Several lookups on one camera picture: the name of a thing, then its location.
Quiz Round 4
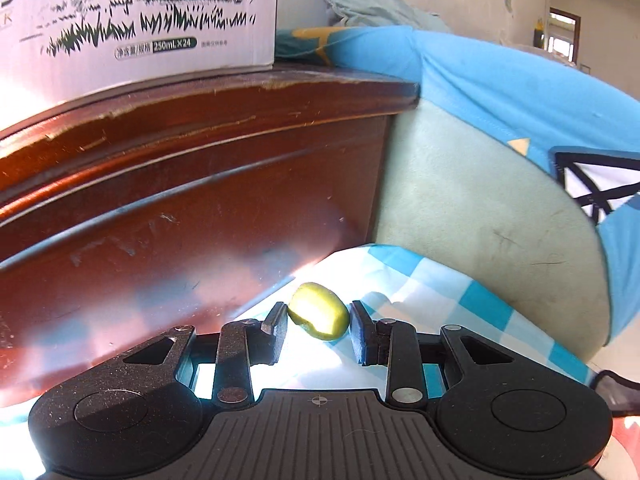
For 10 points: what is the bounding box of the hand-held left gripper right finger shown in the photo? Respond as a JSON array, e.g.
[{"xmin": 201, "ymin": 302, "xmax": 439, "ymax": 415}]
[{"xmin": 350, "ymin": 300, "xmax": 517, "ymax": 405}]

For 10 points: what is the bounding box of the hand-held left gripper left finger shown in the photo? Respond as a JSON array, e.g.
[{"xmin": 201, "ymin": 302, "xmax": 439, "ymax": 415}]
[{"xmin": 121, "ymin": 301, "xmax": 291, "ymax": 407}]

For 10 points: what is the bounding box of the small green fruit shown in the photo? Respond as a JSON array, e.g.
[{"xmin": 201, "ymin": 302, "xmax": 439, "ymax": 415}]
[{"xmin": 287, "ymin": 282, "xmax": 349, "ymax": 342}]

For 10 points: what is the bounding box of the blue white checked tablecloth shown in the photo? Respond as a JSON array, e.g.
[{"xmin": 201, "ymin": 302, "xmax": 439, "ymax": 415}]
[{"xmin": 0, "ymin": 244, "xmax": 601, "ymax": 480}]

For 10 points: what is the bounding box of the dark red wooden bed board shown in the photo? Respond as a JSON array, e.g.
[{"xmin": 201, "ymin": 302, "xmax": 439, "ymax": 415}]
[{"xmin": 0, "ymin": 62, "xmax": 421, "ymax": 408}]

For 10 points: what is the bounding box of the white carton with cow print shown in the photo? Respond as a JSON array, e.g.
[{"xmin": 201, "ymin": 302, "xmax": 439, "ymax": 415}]
[{"xmin": 0, "ymin": 0, "xmax": 281, "ymax": 111}]

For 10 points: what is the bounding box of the pink towel with dark edge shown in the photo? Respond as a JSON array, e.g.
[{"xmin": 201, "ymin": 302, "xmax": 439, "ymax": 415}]
[{"xmin": 590, "ymin": 370, "xmax": 640, "ymax": 480}]

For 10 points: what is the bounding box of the blue and grey pillow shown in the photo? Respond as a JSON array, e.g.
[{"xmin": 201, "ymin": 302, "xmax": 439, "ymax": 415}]
[{"xmin": 274, "ymin": 25, "xmax": 640, "ymax": 348}]

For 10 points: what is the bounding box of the dark framed doorway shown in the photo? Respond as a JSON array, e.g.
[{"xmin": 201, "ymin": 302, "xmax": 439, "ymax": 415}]
[{"xmin": 547, "ymin": 7, "xmax": 582, "ymax": 58}]

